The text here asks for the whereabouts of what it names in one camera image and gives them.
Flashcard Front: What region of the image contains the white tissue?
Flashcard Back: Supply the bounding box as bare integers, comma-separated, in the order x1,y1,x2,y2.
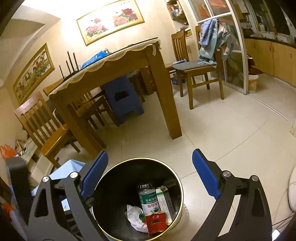
125,205,149,233

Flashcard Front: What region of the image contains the clear plastic water bottle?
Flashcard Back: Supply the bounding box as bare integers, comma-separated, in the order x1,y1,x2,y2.
138,183,161,214

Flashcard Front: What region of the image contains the red cigarette pack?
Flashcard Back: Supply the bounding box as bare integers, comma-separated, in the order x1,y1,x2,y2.
145,211,168,235

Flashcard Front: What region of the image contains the white coffee table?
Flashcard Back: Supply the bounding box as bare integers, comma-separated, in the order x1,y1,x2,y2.
15,138,54,187

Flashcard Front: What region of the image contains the orange plastic bag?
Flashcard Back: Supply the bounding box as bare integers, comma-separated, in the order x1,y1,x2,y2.
0,145,17,160

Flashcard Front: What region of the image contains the blue cartoon tablecloth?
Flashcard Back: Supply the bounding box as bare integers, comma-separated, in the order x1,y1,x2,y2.
31,159,85,211

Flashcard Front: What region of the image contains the front wooden chair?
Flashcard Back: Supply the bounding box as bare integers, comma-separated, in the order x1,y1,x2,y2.
15,92,80,168

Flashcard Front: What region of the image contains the black wifi router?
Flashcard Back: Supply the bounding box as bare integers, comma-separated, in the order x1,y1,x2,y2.
59,52,81,82

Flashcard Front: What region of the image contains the blue plastic stool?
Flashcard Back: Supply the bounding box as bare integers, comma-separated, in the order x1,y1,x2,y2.
100,76,144,120

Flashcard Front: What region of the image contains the blue plastic bag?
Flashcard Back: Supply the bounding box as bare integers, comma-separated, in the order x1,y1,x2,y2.
81,51,108,69

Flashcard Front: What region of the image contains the wooden chair with clothes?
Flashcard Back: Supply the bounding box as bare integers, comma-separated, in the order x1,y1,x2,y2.
172,25,224,109

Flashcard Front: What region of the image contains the wooden dining table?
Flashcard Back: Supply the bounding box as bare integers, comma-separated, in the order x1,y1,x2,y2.
49,38,182,158

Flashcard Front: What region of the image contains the blue clothes pile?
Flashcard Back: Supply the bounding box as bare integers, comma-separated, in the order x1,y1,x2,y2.
198,18,234,68

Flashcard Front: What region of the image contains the lace table cover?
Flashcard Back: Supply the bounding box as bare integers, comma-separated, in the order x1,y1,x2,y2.
47,37,161,97

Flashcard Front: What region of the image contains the far wooden chair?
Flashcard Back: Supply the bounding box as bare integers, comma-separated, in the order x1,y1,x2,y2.
166,30,189,97

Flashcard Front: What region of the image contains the horse painting gold frame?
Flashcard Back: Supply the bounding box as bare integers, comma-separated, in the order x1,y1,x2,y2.
13,43,55,104

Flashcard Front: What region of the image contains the flower painting gold frame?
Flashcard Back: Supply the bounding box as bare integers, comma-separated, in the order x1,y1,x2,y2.
77,1,144,46

